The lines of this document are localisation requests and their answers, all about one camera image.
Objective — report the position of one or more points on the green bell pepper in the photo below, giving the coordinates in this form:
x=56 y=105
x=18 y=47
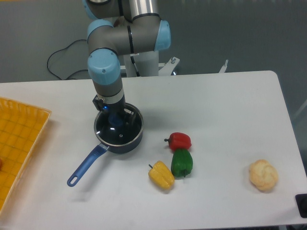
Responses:
x=182 y=163

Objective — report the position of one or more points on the red bell pepper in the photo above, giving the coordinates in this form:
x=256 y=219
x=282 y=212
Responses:
x=178 y=140

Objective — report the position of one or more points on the yellow plastic basket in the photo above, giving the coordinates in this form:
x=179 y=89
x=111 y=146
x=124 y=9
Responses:
x=21 y=125

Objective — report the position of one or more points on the yellow bell pepper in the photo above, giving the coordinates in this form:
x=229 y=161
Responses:
x=161 y=176

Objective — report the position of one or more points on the black device at table edge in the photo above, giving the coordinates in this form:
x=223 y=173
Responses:
x=301 y=201

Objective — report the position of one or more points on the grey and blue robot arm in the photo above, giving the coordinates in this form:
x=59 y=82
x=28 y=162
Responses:
x=120 y=27

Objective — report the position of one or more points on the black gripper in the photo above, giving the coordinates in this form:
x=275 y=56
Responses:
x=117 y=108

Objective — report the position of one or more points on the round bread roll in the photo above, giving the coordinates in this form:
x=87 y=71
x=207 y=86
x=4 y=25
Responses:
x=263 y=175

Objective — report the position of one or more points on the dark blue saucepan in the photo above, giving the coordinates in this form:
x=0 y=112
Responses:
x=98 y=151

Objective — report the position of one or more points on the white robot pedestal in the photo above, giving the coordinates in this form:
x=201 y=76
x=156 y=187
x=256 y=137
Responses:
x=147 y=64

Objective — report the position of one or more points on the glass lid with blue knob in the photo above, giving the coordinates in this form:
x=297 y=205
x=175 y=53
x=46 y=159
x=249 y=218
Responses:
x=111 y=130

